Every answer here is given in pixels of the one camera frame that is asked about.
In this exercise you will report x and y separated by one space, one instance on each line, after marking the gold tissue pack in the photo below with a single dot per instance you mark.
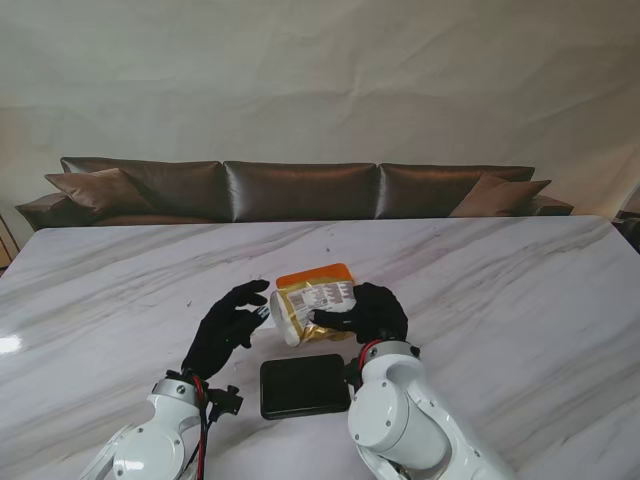
295 320

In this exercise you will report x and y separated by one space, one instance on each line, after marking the white fabric backdrop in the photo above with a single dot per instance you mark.
320 75

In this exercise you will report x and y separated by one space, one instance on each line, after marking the brown throw pillow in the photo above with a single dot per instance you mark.
100 192
495 197

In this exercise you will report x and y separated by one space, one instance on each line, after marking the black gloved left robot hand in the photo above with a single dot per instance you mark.
220 330

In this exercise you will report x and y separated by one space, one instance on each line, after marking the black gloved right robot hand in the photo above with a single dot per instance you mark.
380 315

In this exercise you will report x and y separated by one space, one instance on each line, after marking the wooden furniture piece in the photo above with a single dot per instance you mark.
5 250

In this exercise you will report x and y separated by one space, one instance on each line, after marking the dark furniture piece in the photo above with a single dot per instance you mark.
631 225

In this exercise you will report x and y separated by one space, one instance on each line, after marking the brown leather sofa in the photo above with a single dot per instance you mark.
300 192

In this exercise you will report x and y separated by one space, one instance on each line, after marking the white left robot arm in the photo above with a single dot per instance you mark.
150 440

